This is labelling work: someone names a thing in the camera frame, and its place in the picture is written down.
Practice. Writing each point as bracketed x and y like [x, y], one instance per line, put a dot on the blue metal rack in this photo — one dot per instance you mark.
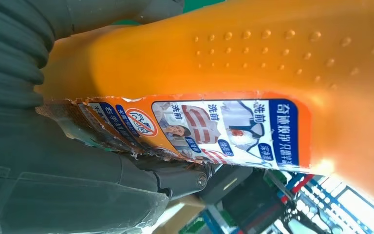
[329, 206]

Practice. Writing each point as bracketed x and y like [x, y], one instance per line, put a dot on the black case yellow label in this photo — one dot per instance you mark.
[229, 184]

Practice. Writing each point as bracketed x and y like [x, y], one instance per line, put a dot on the cardboard box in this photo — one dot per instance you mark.
[177, 213]

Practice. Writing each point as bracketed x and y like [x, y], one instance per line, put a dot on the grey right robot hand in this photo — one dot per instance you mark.
[61, 181]

